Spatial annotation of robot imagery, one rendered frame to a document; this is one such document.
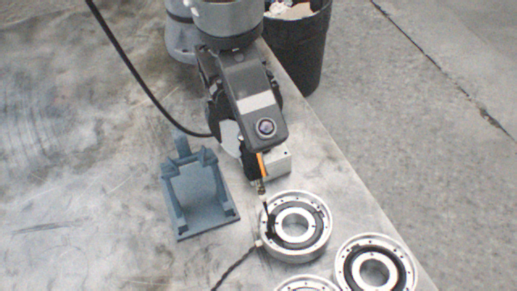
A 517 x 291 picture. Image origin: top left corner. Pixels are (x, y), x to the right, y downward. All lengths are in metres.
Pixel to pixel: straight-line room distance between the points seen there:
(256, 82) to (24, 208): 0.48
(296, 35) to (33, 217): 1.17
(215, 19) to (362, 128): 1.49
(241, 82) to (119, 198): 0.36
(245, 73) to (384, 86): 1.61
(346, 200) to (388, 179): 1.04
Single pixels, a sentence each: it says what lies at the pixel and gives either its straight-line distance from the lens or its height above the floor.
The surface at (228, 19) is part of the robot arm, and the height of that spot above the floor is 1.16.
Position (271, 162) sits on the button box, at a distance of 0.75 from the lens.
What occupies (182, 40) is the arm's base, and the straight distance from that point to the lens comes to 0.99.
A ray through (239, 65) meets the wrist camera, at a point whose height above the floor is 1.09.
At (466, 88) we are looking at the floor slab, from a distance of 2.18.
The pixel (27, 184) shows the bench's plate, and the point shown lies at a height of 0.80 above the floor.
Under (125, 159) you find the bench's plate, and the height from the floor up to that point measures 0.80.
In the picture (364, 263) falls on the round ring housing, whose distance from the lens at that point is 0.70.
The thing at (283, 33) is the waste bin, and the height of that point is 0.37.
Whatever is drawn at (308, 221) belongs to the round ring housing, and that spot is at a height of 0.83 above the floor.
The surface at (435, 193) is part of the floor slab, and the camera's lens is 1.80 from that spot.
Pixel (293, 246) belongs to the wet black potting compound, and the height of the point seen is 0.83.
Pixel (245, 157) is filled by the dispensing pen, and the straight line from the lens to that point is 0.64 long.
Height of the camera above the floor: 1.44
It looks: 50 degrees down
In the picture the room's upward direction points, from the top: 5 degrees counter-clockwise
